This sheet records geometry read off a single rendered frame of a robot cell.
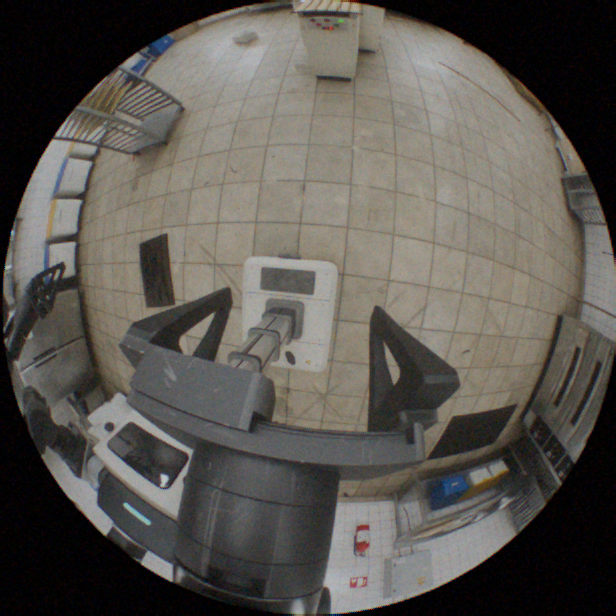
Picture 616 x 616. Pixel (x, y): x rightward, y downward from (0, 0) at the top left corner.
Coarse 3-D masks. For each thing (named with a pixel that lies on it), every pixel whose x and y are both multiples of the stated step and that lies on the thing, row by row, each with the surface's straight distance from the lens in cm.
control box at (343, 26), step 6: (306, 18) 165; (312, 18) 164; (318, 18) 164; (324, 18) 163; (330, 18) 162; (336, 18) 162; (342, 18) 162; (312, 24) 167; (324, 24) 166; (330, 24) 165; (342, 24) 164; (342, 30) 167
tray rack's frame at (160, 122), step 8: (176, 104) 251; (128, 112) 279; (160, 112) 266; (168, 112) 251; (176, 112) 240; (80, 120) 254; (144, 120) 288; (152, 120) 268; (160, 120) 253; (168, 120) 239; (152, 128) 255; (160, 128) 241; (168, 128) 231; (56, 136) 242; (136, 136) 278; (144, 136) 260; (160, 136) 231; (88, 144) 251; (96, 144) 253; (144, 144) 249; (152, 144) 237; (160, 144) 233; (120, 152) 268; (128, 152) 272
